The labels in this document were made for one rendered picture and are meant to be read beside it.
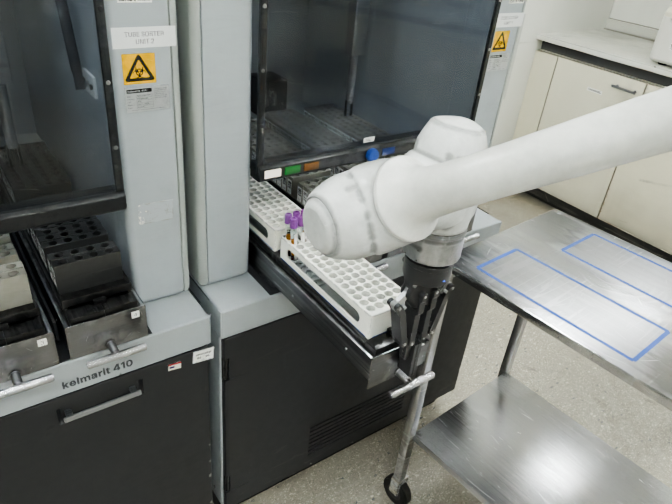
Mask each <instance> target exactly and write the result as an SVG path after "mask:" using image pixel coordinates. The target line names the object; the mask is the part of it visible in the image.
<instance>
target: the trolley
mask: <svg viewBox="0 0 672 504"><path fill-rule="evenodd" d="M454 275H455V276H456V277H458V278H459V279H461V280H463V281H464V282H466V283H467V284H469V285H471V286H472V287H474V288H475V289H477V290H479V291H480V292H482V293H483V294H485V295H487V296H488V297H490V298H491V299H493V300H495V301H496V302H498V303H499V304H501V305H503V306H504V307H506V308H507V309H509V310H511V311H512V312H514V313H515V314H517V317H516V321H515V324H514V327H513V330H512V333H511V336H510V339H509V342H508V345H507V348H506V352H505V355H504V358H503V361H502V364H501V367H500V370H499V373H498V376H497V378H496V379H494V380H493V381H491V382H490V383H488V384H487V385H485V386H484V387H482V388H481V389H479V390H478V391H476V392H475V393H473V394H472V395H470V396H469V397H467V398H466V399H464V400H463V401H461V402H460V403H458V404H457V405H455V406H454V407H452V408H451V409H449V410H448V411H446V412H445V413H443V414H442V415H440V416H439V417H437V418H436V419H434V420H433V421H431V422H430V423H428V424H427V425H425V426H424V427H422V428H421V429H419V430H418V431H417V427H418V423H419V418H420V414H421V410H422V406H423V402H424V398H425V393H426V389H427V385H428V381H427V382H425V383H423V384H421V385H419V386H417V387H415V388H413V390H412V395H411V399H410V404H409V408H408V413H407V418H406V422H405V427H404V431H403V436H402V440H401V445H400V449H399V454H398V458H397V463H396V467H395V472H394V473H391V474H390V475H388V476H387V477H386V478H385V479H384V489H385V491H386V494H387V495H388V497H389V498H390V500H391V501H392V502H393V503H394V504H408V503H409V502H410V501H411V491H410V488H409V486H408V484H407V482H408V478H409V476H408V475H407V474H406V473H407V469H408V465H409V460H410V456H411V452H412V448H413V444H414V442H415V443H417V444H418V445H419V446H420V447H421V448H422V449H423V450H424V451H425V452H426V453H428V454H429V455H430V456H431V457H432V458H433V459H434V460H435V461H436V462H438V463H439V464H440V465H441V466H442V467H443V468H444V469H445V470H446V471H447V472H449V473H450V474H451V475H452V476H453V477H454V478H455V479H456V480H457V481H458V482H460V483H461V484H462V485H463V486H464V487H465V488H466V489H467V490H468V491H470V492H471V493H472V494H473V495H474V496H475V497H476V498H477V499H478V500H479V501H481V502H482V503H483V504H672V489H671V488H669V487H668V486H666V485H665V484H664V483H662V482H661V481H659V480H658V479H657V478H655V477H654V476H652V475H651V474H650V473H648V472H647V471H645V470H644V469H642V468H641V467H640V466H638V465H637V464H635V463H634V462H633V461H631V460H630V459H628V458H627V457H626V456H624V455H623V454H621V453H620V452H618V451H617V450H616V449H614V448H613V447H611V446H610V445H609V444H607V443H606V442H604V441H603V440H602V439H600V438H599V437H597V436H596V435H594V434H593V433H592V432H590V431H589V430H587V429H586V428H585V427H583V426H582V425H580V424H579V423H578V422H576V421H575V420H573V419H572V418H570V417H569V416H568V415H566V414H565V413H563V412H562V411H561V410H559V409H558V408H556V407H555V406H554V405H552V404H551V403H549V402H548V401H546V400H545V399H544V398H542V397H541V396H539V395H538V394H537V393H535V392H534V391H532V390H531V389H530V388H528V387H527V386H525V385H524V384H522V383H521V382H520V381H518V380H517V379H515V378H514V377H513V376H511V375H510V371H511V368H512V365H513V362H514V359H515V356H516V353H517V350H518V347H519V344H520V341H521V338H522V335H523V332H524V330H525V327H526V324H527V321H528V322H530V323H531V324H533V325H535V326H536V327H538V328H539V329H541V330H543V331H544V332H546V333H547V334H549V335H551V336H552V337H554V338H555V339H557V340H559V341H560V342H562V343H563V344H565V345H566V346H568V347H570V348H571V349H573V350H574V351H576V352H578V353H579V354H581V355H582V356H584V357H586V358H587V359H589V360H590V361H592V362H594V363H595V364H597V365H598V366H600V367H602V368H603V369H605V370H606V371H608V372H610V373H611V374H613V375H614V376H616V377H618V378H619V379H621V380H622V381H624V382H626V383H627V384H629V385H630V386H632V387H634V388H635V389H637V390H638V391H640V392H642V393H643V394H645V395H646V396H648V397H650V398H651V399H653V400H654V401H656V402H658V403H659V404H661V405H662V406H664V407H666V408H667V409H669V410H670V411H672V263H671V262H669V261H667V260H665V259H662V258H660V257H658V256H656V255H654V254H652V253H650V252H647V251H645V250H643V249H641V248H639V247H637V246H635V245H632V244H630V243H628V242H626V241H624V240H622V239H620V238H617V237H615V236H613V235H611V234H609V233H607V232H605V231H603V230H600V229H598V228H596V227H594V226H592V225H590V224H588V223H585V222H583V221H581V220H579V219H577V218H575V217H573V216H570V215H568V214H566V213H564V212H562V211H560V210H558V209H553V210H551V211H548V212H546V213H544V214H541V215H539V216H537V217H534V218H532V219H530V220H528V221H525V222H523V223H521V224H518V225H516V226H514V227H511V228H509V229H507V230H504V231H502V232H500V233H497V234H495V235H493V236H491V237H488V238H486V239H484V240H481V241H479V242H477V243H474V244H472V245H470V246H467V247H465V248H463V249H462V252H461V256H460V258H459V260H458V261H457V262H456V263H454V265H453V269H452V273H451V278H450V280H449V281H450V282H451V283H452V280H453V276H454ZM446 305H447V302H446ZM446 305H445V307H444V310H443V312H442V314H441V317H440V319H439V322H438V324H437V326H436V329H435V331H434V333H433V334H432V335H431V337H430V341H429V345H428V350H427V354H426V359H425V362H424V363H422V364H420V365H418V368H417V372H416V377H415V378H417V377H419V376H421V375H423V374H425V373H427V372H429V371H431V368H432V364H433V360H434V356H435V352H436V347H437V343H438V339H439V335H440V331H441V326H442V322H443V318H444V314H445V310H446Z"/></svg>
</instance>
